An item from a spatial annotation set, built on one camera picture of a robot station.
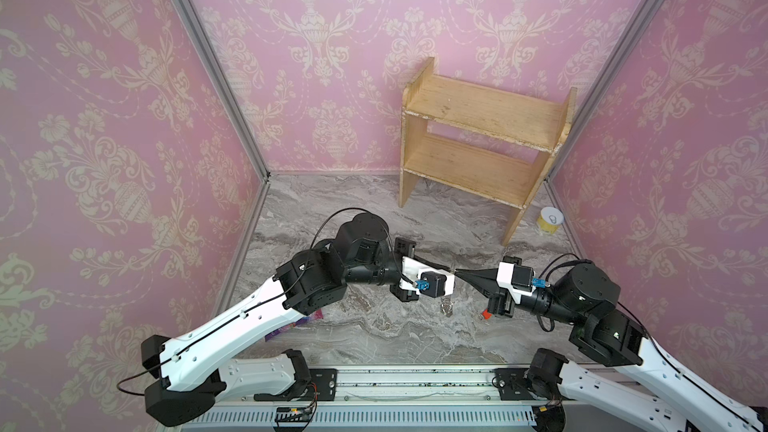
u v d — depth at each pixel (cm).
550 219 100
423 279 43
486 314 85
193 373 38
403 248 50
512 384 74
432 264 56
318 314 84
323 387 75
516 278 42
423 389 75
